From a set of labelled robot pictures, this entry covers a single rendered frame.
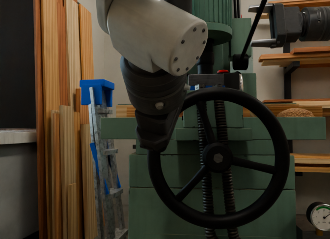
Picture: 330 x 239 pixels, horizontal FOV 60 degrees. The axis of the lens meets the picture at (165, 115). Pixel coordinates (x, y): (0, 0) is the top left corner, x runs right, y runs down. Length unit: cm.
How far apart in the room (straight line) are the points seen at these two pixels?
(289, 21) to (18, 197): 203
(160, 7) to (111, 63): 326
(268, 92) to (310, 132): 246
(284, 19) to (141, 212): 63
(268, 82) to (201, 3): 242
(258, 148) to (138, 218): 37
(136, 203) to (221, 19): 59
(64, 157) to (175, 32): 193
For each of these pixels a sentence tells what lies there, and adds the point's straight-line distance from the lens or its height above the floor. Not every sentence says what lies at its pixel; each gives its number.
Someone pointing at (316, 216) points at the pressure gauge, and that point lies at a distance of 80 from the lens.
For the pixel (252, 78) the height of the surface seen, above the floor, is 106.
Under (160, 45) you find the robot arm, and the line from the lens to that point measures 29.
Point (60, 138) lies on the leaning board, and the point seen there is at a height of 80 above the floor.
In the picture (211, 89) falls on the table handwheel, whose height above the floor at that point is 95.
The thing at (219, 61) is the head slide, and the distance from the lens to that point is 106.
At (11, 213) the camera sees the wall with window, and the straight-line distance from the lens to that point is 230.
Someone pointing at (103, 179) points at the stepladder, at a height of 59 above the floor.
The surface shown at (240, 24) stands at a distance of 120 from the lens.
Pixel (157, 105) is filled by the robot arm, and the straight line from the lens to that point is 38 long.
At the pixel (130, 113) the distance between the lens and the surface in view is 95.
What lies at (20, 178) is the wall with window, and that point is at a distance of 232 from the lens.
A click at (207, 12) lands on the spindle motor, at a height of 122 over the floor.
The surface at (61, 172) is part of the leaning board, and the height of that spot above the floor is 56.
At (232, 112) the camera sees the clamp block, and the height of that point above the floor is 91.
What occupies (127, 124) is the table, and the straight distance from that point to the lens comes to 79.
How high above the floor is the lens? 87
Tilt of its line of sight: 3 degrees up
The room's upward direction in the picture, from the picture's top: straight up
